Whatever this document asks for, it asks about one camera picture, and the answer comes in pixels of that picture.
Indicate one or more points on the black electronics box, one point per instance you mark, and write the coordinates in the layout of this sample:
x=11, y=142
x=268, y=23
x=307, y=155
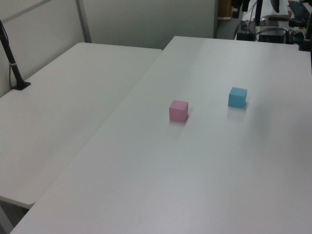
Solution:
x=271, y=36

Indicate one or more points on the black monitor stand pole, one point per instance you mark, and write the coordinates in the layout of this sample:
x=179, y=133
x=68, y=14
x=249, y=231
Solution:
x=258, y=12

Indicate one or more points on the black camera pole with base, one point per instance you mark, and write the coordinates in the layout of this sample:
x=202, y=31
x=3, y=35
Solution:
x=14, y=70

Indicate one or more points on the grey partition post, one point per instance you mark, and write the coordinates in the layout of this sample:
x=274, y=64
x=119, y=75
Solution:
x=84, y=24

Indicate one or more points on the brown flat object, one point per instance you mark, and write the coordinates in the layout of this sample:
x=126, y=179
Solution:
x=279, y=17

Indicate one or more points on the black keyboard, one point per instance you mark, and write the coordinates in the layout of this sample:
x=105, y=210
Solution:
x=299, y=8

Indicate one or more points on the pink cube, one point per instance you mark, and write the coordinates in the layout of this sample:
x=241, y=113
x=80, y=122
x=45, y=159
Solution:
x=179, y=111

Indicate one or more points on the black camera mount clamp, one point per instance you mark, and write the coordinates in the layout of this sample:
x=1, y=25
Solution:
x=306, y=44

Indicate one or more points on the blue cube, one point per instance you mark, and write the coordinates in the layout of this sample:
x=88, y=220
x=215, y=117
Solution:
x=237, y=97

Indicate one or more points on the small black box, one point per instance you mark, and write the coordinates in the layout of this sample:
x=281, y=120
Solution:
x=245, y=36

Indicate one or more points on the black hanging equipment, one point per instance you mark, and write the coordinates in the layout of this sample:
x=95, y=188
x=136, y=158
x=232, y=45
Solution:
x=235, y=9
x=246, y=5

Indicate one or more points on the white side table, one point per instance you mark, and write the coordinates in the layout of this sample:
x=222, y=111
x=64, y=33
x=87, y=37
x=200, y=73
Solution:
x=73, y=97

